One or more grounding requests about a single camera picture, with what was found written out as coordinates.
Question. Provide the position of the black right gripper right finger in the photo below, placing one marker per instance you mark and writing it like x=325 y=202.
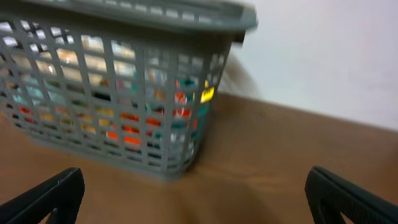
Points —
x=330 y=197

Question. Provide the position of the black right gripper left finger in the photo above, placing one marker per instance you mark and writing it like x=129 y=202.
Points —
x=57 y=199

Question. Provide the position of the red spaghetti pasta packet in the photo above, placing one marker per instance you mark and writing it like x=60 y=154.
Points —
x=86 y=123

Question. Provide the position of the small white mint packet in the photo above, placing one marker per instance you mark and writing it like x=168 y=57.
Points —
x=34 y=90

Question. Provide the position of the green coffee sachet bag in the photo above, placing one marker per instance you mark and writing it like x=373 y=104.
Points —
x=188 y=115

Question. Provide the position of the grey plastic slotted basket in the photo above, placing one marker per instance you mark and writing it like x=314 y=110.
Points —
x=171 y=40

